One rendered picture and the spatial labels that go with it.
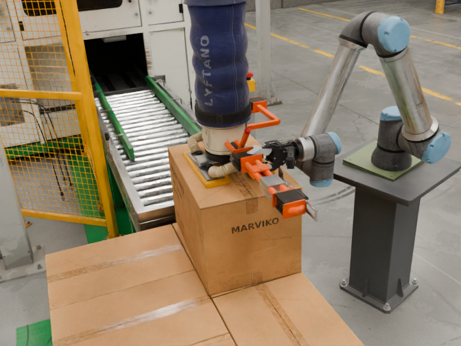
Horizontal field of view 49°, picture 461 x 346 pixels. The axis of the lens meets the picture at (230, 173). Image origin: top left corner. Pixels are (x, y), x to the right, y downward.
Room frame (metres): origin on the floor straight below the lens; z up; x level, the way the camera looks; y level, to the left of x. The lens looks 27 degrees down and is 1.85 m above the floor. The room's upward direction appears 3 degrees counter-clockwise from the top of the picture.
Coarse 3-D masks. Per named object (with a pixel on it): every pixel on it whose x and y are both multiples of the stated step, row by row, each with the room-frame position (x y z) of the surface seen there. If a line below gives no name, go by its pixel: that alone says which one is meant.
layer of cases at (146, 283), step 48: (144, 240) 1.96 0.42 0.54; (48, 288) 1.65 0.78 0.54; (96, 288) 1.63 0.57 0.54; (144, 288) 1.61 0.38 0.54; (192, 288) 1.59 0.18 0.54; (240, 288) 1.58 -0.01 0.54; (288, 288) 1.56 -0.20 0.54; (96, 336) 1.36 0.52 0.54; (144, 336) 1.35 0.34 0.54; (192, 336) 1.33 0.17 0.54; (240, 336) 1.32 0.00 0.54; (288, 336) 1.31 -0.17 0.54; (336, 336) 1.29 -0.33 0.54
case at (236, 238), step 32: (192, 192) 1.67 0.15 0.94; (224, 192) 1.65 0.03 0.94; (256, 192) 1.63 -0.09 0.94; (192, 224) 1.72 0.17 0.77; (224, 224) 1.57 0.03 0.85; (256, 224) 1.60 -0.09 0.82; (288, 224) 1.64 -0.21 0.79; (192, 256) 1.79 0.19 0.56; (224, 256) 1.56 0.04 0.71; (256, 256) 1.60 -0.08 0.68; (288, 256) 1.64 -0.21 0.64; (224, 288) 1.56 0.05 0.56
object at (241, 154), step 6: (234, 150) 1.68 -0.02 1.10; (240, 150) 1.68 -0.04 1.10; (246, 150) 1.69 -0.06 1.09; (234, 156) 1.65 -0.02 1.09; (240, 156) 1.65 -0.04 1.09; (246, 156) 1.65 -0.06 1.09; (252, 156) 1.62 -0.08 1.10; (258, 156) 1.63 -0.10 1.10; (234, 162) 1.65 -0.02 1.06; (240, 162) 1.61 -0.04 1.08; (252, 162) 1.62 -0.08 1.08; (240, 168) 1.61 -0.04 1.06
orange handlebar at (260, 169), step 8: (264, 112) 2.13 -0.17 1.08; (272, 120) 2.01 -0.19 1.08; (280, 120) 2.02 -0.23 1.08; (256, 128) 1.97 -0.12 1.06; (224, 144) 1.80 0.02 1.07; (248, 168) 1.57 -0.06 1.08; (256, 168) 1.55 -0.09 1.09; (264, 168) 1.54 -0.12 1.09; (256, 176) 1.50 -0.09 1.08; (272, 192) 1.38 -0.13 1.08; (296, 208) 1.27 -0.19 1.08; (304, 208) 1.28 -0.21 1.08
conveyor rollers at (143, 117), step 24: (120, 96) 4.27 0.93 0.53; (144, 96) 4.17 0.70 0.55; (120, 120) 3.64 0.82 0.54; (144, 120) 3.61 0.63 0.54; (168, 120) 3.58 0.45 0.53; (120, 144) 3.18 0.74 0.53; (144, 144) 3.15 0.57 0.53; (168, 144) 3.12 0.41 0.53; (144, 168) 2.78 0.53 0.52; (168, 168) 2.74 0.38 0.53; (144, 192) 2.43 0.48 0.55; (168, 192) 2.46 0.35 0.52
